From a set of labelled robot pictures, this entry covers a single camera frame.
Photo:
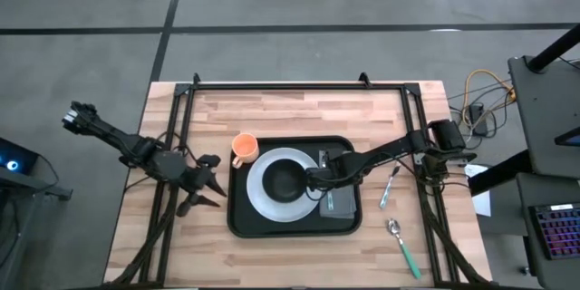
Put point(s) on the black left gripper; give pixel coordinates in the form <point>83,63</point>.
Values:
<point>190,176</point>

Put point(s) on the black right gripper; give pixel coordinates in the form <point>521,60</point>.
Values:
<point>346,167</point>

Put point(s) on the white round plate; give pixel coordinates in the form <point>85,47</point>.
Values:
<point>272,210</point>

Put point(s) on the grey metal stand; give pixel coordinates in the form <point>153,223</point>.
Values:
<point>27,217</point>

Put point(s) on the black plastic tray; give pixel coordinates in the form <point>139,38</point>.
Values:
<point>240,217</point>

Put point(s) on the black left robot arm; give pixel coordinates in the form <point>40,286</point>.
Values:
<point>118,140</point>

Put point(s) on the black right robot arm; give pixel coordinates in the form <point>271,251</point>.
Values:
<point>394,147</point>

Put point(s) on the black metal table frame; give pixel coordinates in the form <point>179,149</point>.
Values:
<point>294,86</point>

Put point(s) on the backlit computer keyboard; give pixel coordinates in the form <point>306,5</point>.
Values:
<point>562,231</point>

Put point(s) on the grey napkin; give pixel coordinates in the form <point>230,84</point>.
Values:
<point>344,201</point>

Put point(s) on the black round pole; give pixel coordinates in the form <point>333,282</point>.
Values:
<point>557,47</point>

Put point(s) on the black diagonal desk bar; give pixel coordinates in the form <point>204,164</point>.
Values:
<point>503,174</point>

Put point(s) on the black round bowl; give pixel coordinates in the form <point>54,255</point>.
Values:
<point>283,181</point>

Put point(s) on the black box with blue light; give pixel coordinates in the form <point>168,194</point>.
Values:
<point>18,156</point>

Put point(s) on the orange plastic mug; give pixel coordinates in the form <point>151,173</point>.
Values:
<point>244,146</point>

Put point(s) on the dark grey side desk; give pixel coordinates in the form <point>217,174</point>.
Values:
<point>544,118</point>

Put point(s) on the dark grey keyboard desk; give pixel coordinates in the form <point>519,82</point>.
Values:
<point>534,272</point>

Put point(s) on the white paper sheet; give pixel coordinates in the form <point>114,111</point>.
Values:
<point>482,199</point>

